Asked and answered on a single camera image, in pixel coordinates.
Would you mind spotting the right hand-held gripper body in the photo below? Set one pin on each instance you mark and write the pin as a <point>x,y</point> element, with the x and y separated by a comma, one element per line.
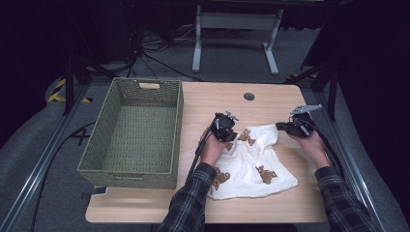
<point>303,127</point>

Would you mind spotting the aluminium floor rail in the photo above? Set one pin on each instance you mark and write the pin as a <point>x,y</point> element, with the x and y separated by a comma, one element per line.
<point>35,174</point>
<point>354,167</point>

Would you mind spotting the white metal desk frame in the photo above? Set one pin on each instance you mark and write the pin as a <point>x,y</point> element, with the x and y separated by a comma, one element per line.
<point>238,21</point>

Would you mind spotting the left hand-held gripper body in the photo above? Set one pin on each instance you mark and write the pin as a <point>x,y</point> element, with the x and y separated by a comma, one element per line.
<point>224,124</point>

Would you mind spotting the green woven basket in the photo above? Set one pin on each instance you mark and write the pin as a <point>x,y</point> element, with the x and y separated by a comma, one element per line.
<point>109,129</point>

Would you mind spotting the dark round table grommet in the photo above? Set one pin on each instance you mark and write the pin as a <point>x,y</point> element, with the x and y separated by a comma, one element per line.
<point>249,96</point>

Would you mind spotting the person's left hand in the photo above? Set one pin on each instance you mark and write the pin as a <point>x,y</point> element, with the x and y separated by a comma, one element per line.
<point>211,150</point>

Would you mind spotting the person's right hand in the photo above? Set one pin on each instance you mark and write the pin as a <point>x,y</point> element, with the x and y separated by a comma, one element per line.
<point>316,148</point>

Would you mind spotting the black tripod stand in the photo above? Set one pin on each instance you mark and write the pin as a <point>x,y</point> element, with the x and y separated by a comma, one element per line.
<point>68,87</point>
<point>332,93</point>

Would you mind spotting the white cloth with brown print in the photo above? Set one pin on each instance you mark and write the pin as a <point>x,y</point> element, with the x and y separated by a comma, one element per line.
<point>248,167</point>

